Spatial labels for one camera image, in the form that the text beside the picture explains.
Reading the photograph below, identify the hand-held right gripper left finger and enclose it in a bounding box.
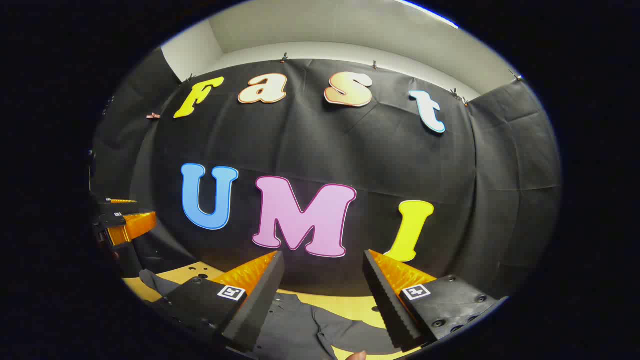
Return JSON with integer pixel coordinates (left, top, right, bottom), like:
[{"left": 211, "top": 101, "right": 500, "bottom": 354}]
[{"left": 152, "top": 251, "right": 286, "bottom": 353}]

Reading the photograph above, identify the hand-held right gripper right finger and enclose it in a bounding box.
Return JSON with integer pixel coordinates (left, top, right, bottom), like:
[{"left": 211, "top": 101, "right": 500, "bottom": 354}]
[{"left": 362, "top": 249, "right": 503, "bottom": 353}]

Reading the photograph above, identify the grey collared shirt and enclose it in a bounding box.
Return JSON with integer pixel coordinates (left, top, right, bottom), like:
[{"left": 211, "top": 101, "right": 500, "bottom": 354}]
[{"left": 139, "top": 269, "right": 401, "bottom": 360}]

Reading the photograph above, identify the black backdrop cloth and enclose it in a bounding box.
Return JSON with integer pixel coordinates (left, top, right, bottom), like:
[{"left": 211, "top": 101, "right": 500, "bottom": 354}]
[{"left": 90, "top": 47, "right": 563, "bottom": 301}]

